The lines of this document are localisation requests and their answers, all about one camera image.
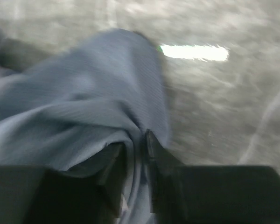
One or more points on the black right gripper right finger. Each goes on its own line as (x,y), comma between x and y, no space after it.
(211,194)

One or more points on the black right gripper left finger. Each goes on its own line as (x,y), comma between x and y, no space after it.
(88,193)

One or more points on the blue striped pillowcase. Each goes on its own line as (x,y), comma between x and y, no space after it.
(67,108)

